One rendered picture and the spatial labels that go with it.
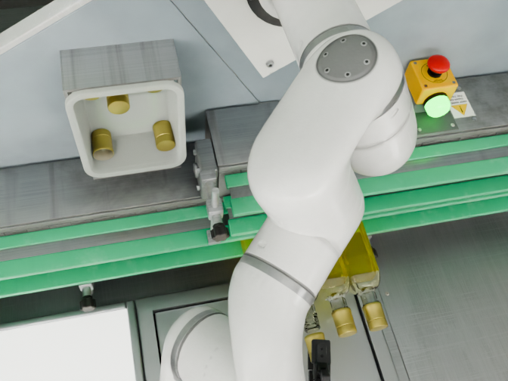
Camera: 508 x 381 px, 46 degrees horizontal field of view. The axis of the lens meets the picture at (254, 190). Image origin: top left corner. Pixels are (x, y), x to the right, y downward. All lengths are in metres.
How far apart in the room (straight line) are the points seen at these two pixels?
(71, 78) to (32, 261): 0.35
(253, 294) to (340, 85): 0.21
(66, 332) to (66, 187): 0.28
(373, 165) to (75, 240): 0.62
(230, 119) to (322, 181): 0.58
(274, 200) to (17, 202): 0.69
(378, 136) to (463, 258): 0.84
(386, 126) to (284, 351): 0.23
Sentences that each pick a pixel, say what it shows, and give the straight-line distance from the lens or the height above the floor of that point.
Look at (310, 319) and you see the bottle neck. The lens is 1.07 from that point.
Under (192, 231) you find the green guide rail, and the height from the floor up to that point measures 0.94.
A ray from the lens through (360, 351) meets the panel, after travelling 1.22.
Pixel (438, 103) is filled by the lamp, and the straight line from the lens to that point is 1.12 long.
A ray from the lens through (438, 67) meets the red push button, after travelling 1.11.
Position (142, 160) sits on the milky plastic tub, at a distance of 1.07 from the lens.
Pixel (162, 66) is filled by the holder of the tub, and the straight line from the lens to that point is 0.92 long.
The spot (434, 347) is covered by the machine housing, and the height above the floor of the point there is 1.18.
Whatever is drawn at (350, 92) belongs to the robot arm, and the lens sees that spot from 0.55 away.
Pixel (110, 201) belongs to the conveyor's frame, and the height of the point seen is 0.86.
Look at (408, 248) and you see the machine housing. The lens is 1.38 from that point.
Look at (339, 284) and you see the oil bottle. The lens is 1.09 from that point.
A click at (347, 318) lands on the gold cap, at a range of 1.08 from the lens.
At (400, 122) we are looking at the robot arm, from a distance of 0.61.
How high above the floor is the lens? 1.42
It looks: 29 degrees down
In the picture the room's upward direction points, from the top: 166 degrees clockwise
